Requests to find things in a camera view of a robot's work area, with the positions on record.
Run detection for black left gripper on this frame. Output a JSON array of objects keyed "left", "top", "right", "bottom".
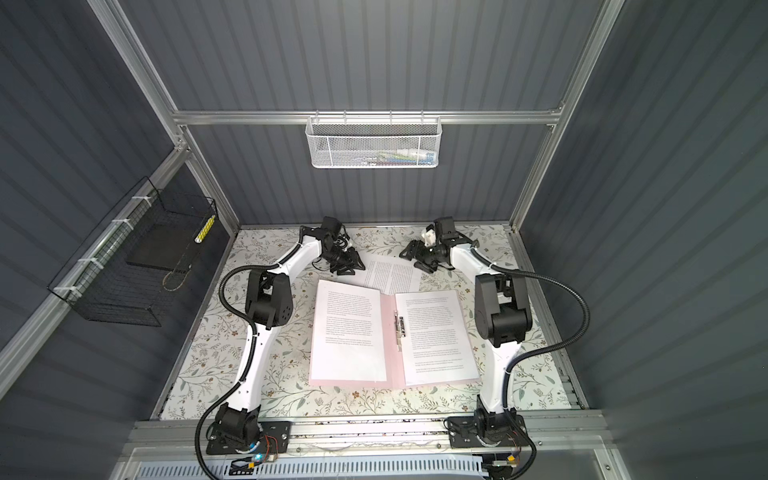
[{"left": 323, "top": 247, "right": 365, "bottom": 276}]

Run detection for pens in white basket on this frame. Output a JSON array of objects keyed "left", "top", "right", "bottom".
[{"left": 356, "top": 149, "right": 438, "bottom": 167}]

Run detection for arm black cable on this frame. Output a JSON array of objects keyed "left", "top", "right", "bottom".
[
  {"left": 193, "top": 224, "right": 325, "bottom": 480},
  {"left": 455, "top": 236, "right": 592, "bottom": 480}
]

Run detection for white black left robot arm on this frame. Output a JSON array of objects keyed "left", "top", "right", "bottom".
[{"left": 206, "top": 216, "right": 365, "bottom": 453}]

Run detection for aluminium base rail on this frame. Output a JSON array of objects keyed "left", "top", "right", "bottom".
[{"left": 119, "top": 410, "right": 614, "bottom": 461}]

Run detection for floral patterned table mat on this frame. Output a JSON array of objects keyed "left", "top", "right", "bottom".
[{"left": 158, "top": 224, "right": 577, "bottom": 420}]

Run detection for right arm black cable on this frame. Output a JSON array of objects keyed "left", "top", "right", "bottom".
[{"left": 455, "top": 236, "right": 592, "bottom": 480}]

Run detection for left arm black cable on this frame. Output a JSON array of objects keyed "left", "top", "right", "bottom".
[{"left": 193, "top": 224, "right": 325, "bottom": 480}]

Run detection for yellow marker pen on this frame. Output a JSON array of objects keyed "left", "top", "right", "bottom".
[{"left": 194, "top": 214, "right": 216, "bottom": 244}]

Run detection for aluminium corner frame post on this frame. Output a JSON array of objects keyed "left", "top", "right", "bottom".
[{"left": 88, "top": 1, "right": 241, "bottom": 236}]

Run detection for black wire basket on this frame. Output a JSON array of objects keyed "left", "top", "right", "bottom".
[{"left": 48, "top": 182, "right": 218, "bottom": 327}]

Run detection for metal folder clip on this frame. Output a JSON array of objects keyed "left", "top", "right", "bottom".
[{"left": 393, "top": 310, "right": 406, "bottom": 351}]

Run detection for pink file folder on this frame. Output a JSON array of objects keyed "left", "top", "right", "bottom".
[{"left": 308, "top": 279, "right": 481, "bottom": 390}]

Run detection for white vented cable duct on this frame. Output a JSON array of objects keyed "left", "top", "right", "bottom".
[{"left": 134, "top": 455, "right": 487, "bottom": 480}]

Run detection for black foam pad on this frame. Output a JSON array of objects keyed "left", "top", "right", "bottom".
[{"left": 126, "top": 224, "right": 202, "bottom": 273}]

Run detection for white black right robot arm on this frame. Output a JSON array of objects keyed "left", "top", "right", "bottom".
[{"left": 400, "top": 216, "right": 533, "bottom": 445}]

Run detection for white wire mesh basket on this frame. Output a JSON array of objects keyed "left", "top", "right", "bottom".
[{"left": 305, "top": 121, "right": 443, "bottom": 169}]

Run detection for horizontal aluminium frame bar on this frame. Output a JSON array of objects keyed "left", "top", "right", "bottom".
[{"left": 171, "top": 109, "right": 562, "bottom": 126}]

